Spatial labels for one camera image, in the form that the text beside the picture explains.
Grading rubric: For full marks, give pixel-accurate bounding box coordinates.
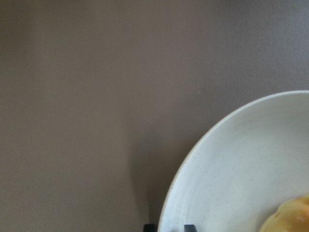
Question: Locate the braided golden donut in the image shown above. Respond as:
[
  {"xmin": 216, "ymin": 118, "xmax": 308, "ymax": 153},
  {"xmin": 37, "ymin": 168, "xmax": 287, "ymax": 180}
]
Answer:
[{"xmin": 259, "ymin": 194, "xmax": 309, "ymax": 232}]

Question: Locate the white round plate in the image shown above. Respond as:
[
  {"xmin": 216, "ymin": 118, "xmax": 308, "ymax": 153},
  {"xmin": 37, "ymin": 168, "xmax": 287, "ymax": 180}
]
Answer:
[{"xmin": 158, "ymin": 91, "xmax": 309, "ymax": 232}]

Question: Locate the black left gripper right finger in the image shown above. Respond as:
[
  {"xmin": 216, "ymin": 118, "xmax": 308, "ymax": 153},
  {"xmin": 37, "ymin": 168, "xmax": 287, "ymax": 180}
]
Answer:
[{"xmin": 184, "ymin": 224, "xmax": 196, "ymax": 232}]

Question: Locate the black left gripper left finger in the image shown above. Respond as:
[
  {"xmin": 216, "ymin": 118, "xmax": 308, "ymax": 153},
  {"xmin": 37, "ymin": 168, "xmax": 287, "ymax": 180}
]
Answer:
[{"xmin": 144, "ymin": 224, "xmax": 156, "ymax": 232}]

